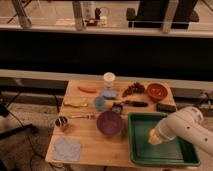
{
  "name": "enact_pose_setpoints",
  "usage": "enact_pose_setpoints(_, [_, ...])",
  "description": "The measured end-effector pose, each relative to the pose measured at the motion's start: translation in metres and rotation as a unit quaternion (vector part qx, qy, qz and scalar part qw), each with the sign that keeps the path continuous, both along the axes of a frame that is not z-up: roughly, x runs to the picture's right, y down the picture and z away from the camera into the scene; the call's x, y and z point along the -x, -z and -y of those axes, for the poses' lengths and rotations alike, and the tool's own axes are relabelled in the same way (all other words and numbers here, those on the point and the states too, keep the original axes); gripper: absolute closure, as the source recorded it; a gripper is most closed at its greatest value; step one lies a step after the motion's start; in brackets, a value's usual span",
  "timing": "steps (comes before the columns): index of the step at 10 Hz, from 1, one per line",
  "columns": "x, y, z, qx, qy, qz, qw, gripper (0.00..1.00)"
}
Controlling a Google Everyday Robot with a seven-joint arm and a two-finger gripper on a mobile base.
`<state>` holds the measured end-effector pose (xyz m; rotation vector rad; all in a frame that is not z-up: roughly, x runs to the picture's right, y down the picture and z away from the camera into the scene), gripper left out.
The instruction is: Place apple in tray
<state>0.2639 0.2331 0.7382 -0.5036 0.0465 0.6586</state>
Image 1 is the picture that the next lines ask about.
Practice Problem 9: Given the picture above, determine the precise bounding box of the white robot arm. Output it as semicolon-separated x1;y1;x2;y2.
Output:
155;106;213;156

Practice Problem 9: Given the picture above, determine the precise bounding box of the green plastic tray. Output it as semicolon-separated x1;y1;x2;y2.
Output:
128;112;200;167

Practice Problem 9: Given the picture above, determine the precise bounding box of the light blue small object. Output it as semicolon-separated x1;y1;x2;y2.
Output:
101;90;117;99

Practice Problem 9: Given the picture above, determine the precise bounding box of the orange carrot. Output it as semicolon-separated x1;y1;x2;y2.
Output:
78;86;97;93

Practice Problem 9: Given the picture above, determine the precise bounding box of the dark red grape bunch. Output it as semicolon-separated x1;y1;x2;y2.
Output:
122;82;145;97

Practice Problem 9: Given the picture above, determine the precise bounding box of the purple bowl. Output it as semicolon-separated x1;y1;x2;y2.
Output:
96;110;124;137

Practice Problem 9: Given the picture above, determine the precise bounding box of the orange-red bowl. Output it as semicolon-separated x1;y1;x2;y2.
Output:
147;83;168;102

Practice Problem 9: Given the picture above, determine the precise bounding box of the black rectangular block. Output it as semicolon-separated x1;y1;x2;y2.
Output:
156;103;176;113

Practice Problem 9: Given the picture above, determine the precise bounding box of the blue cloth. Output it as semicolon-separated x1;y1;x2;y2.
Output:
53;138;81;162

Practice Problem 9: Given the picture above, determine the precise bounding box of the black handled brush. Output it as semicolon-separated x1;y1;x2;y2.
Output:
111;100;148;114

